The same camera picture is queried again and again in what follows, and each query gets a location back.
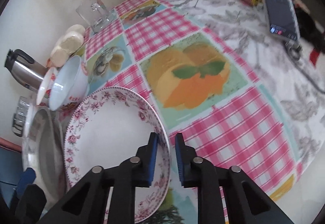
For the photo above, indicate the checkered picture tablecloth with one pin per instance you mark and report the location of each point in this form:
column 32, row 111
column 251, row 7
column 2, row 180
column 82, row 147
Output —
column 199, row 87

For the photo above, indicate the stainless steel thermos jug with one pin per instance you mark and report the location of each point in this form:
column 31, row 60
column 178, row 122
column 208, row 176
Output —
column 25, row 70

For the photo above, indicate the smartphone on stand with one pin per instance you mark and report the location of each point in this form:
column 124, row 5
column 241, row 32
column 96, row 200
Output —
column 282, row 20

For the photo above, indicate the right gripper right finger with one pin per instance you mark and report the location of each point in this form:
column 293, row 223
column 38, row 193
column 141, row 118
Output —
column 224, row 195

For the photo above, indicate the strawberry pattern bowl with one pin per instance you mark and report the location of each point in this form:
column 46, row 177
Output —
column 45, row 87

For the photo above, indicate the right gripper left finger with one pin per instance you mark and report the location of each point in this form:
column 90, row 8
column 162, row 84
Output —
column 107, row 195

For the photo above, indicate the bag of steamed buns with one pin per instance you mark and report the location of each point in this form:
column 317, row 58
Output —
column 66, row 45

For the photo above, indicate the grey floral table cover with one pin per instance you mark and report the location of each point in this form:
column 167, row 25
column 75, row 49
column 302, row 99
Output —
column 296, row 87

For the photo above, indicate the floral round plate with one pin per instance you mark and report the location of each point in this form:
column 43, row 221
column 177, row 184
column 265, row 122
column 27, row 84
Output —
column 107, row 128

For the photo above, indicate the clear glass mug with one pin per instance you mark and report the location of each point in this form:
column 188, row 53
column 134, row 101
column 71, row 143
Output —
column 95, row 14

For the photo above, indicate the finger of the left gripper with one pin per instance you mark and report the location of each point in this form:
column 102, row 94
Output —
column 27, row 178

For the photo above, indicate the large stainless steel plate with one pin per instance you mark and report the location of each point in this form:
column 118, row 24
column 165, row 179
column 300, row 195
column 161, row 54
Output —
column 42, row 151

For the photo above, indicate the white tray with glasses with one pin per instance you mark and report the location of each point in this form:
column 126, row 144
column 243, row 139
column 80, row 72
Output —
column 23, row 115

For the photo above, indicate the light blue small bowl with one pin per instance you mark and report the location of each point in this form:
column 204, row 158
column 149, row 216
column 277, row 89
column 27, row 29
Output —
column 70, row 86

